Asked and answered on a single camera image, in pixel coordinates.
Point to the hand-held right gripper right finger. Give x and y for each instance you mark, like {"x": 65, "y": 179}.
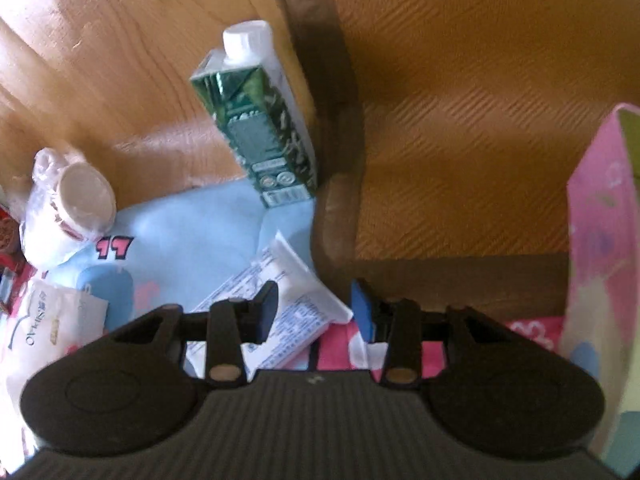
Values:
{"x": 362, "y": 315}

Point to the blue cartoon printed tablecloth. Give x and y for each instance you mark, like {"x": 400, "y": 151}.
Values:
{"x": 200, "y": 240}

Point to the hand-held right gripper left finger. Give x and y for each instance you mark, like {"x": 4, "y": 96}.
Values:
{"x": 267, "y": 312}

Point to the clear plastic bag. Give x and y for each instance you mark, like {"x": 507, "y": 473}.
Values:
{"x": 40, "y": 232}

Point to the white tissue pack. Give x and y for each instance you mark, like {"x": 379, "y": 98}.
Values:
{"x": 45, "y": 325}

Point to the green drink carton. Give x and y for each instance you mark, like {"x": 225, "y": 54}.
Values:
{"x": 260, "y": 130}

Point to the white sachets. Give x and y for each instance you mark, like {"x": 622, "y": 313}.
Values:
{"x": 300, "y": 287}

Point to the red snack packet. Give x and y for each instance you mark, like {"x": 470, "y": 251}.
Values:
{"x": 7, "y": 242}

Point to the pink tin box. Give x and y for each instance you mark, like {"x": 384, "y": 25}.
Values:
{"x": 595, "y": 240}

